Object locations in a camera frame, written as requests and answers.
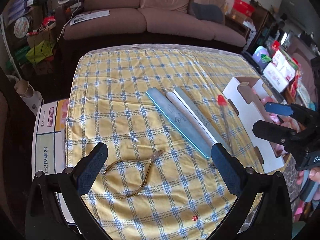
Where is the white nail file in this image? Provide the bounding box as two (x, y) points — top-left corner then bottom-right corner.
(166, 92), (216, 147)

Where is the red box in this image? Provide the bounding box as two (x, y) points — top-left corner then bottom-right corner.
(233, 0), (255, 17)

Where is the cardboard box with foam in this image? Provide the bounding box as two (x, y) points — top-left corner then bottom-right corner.
(223, 77), (285, 173)

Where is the white wet wipes pack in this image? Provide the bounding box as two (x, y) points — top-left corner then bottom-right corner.
(263, 62), (289, 93)

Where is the gold cuticle nipper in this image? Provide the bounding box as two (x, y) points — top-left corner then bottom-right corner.
(103, 150), (165, 199)

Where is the paper on sofa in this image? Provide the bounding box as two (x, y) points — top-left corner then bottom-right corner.
(69, 10), (110, 26)

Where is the brown sofa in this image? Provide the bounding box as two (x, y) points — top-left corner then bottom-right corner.
(62, 0), (246, 48)

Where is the red cuticle pusher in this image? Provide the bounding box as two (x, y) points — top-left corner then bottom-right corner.
(217, 94), (233, 154)

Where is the white printed box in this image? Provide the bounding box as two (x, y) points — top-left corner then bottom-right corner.
(31, 98), (75, 224)

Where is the pink fleece headband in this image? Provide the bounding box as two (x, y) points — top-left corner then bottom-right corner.
(260, 96), (300, 157)

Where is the purple storage bin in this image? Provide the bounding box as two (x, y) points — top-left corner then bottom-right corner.
(252, 46), (272, 69)

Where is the grey cushion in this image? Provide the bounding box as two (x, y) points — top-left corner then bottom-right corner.
(191, 2), (225, 24)

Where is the white grey nail buffer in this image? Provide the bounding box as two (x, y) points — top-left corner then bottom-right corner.
(174, 87), (231, 153)

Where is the person's right hand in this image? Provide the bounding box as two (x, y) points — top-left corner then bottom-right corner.
(297, 167), (320, 185)

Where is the yellow plaid cloth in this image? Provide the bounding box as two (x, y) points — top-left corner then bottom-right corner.
(66, 49), (263, 239)

